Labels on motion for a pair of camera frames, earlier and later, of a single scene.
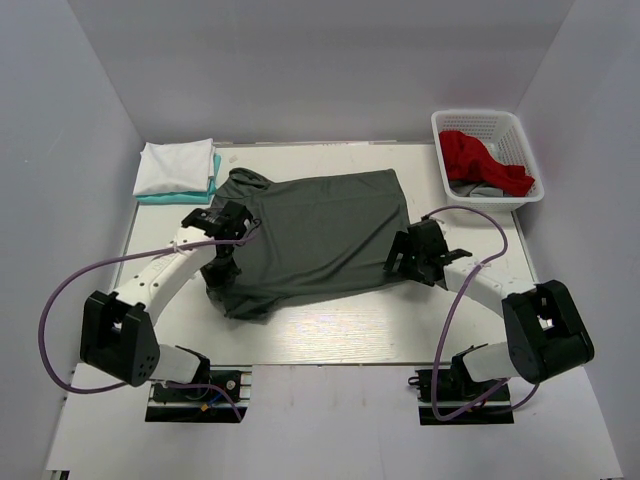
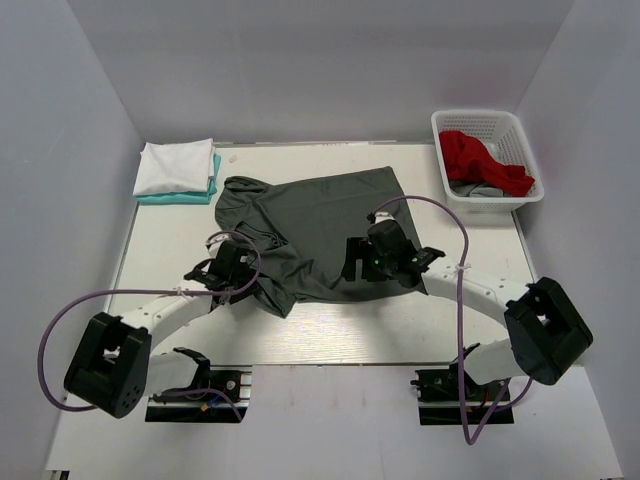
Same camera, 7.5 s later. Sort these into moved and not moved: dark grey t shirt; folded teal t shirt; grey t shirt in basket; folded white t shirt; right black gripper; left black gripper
Moved: right black gripper; left black gripper
Not moved: dark grey t shirt; folded white t shirt; grey t shirt in basket; folded teal t shirt
